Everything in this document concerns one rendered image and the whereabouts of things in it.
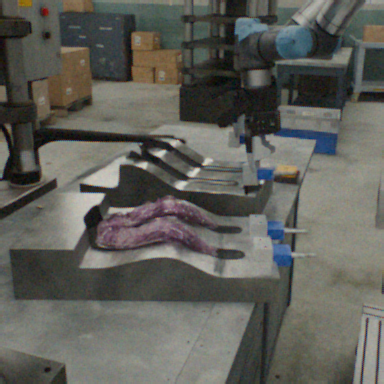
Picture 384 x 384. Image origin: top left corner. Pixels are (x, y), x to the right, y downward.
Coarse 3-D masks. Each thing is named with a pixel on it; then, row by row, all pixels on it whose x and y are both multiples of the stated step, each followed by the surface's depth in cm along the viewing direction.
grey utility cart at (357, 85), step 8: (360, 40) 692; (360, 48) 651; (368, 48) 657; (376, 48) 656; (360, 56) 654; (360, 64) 657; (360, 72) 661; (352, 80) 705; (360, 80) 664; (352, 88) 707; (360, 88) 665; (368, 88) 663; (376, 88) 662; (352, 96) 670
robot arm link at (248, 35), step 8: (256, 24) 112; (240, 32) 114; (248, 32) 112; (256, 32) 112; (240, 40) 114; (248, 40) 112; (256, 40) 110; (240, 48) 115; (248, 48) 112; (256, 48) 110; (240, 56) 115; (248, 56) 113; (256, 56) 112; (248, 64) 113; (256, 64) 113; (264, 64) 113
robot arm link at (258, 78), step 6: (246, 72) 114; (252, 72) 113; (258, 72) 113; (264, 72) 114; (270, 72) 116; (246, 78) 114; (252, 78) 113; (258, 78) 113; (264, 78) 114; (270, 78) 116; (246, 84) 114; (252, 84) 114; (258, 84) 113; (264, 84) 114; (270, 84) 116
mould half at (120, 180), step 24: (120, 168) 124; (144, 168) 122; (192, 168) 134; (96, 192) 128; (120, 192) 126; (144, 192) 124; (168, 192) 122; (192, 192) 120; (216, 192) 118; (240, 192) 117; (264, 192) 127; (240, 216) 118
